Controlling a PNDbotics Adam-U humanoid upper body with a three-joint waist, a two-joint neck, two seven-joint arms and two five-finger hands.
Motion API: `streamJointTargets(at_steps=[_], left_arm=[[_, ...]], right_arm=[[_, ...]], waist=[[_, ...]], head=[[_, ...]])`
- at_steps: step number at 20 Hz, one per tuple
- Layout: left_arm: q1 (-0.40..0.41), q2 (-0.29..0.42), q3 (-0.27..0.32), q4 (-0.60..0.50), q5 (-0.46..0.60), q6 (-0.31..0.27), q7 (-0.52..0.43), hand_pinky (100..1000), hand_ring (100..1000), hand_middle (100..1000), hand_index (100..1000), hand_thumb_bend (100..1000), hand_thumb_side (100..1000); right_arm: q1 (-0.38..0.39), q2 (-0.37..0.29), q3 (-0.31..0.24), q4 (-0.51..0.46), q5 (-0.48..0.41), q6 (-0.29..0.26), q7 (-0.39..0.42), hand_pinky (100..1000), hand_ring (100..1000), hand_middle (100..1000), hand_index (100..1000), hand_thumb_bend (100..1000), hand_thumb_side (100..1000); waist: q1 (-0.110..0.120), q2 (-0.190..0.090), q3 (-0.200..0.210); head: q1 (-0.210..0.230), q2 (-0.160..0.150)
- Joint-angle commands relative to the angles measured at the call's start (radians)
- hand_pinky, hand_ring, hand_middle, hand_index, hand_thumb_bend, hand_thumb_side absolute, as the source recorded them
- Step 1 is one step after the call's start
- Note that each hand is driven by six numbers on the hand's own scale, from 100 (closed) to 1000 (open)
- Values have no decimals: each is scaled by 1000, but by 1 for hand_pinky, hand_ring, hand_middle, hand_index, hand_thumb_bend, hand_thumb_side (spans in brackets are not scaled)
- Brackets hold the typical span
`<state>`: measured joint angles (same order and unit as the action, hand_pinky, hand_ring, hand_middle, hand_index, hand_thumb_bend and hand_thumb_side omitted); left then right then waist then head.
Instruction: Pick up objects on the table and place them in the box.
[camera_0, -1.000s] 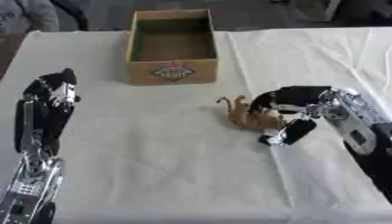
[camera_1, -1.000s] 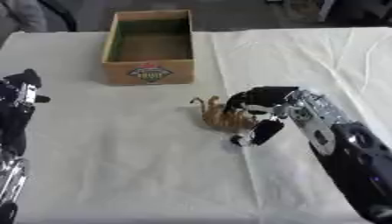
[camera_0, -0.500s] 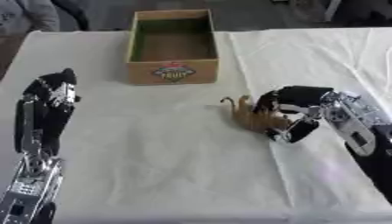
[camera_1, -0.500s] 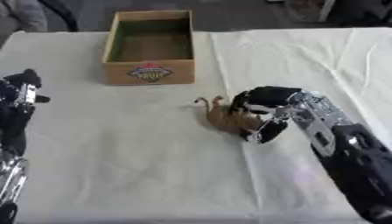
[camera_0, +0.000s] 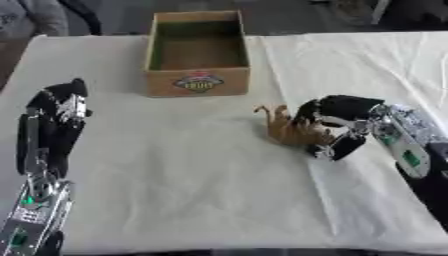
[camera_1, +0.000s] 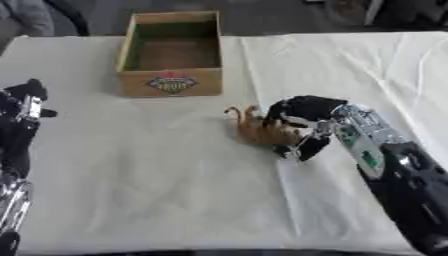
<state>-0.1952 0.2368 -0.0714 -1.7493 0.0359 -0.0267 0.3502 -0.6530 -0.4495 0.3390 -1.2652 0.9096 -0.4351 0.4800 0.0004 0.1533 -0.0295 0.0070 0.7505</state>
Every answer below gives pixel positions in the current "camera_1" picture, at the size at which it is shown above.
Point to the brown toy animal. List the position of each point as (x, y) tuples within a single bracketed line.
[(260, 130)]

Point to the tan cardboard box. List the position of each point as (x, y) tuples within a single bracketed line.
[(170, 53)]

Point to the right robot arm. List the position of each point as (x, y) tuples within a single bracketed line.
[(402, 173)]

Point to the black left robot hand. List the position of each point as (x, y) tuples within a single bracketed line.
[(17, 133)]

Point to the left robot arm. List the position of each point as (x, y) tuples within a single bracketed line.
[(11, 213)]

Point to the person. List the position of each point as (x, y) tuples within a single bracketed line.
[(29, 16)]

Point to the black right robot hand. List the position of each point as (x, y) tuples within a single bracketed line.
[(308, 107)]

